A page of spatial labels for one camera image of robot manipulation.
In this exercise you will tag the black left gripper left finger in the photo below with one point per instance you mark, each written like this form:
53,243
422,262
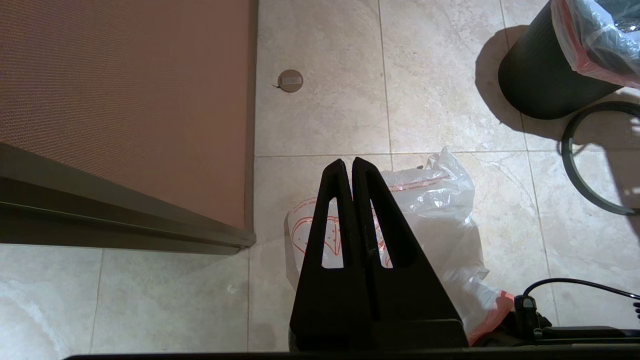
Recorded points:
310,300

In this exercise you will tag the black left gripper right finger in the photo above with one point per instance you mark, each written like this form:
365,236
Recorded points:
415,300

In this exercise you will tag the new white red-printed bag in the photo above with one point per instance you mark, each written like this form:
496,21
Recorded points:
440,210

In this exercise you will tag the black round trash bin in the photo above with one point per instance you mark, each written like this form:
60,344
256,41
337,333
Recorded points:
535,75

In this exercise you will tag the white plastic bag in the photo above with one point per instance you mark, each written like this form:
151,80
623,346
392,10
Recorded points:
590,45

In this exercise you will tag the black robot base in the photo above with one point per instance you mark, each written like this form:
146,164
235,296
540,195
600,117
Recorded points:
575,332

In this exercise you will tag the round metal floor door stop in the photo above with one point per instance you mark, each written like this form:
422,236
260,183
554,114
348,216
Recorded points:
290,80

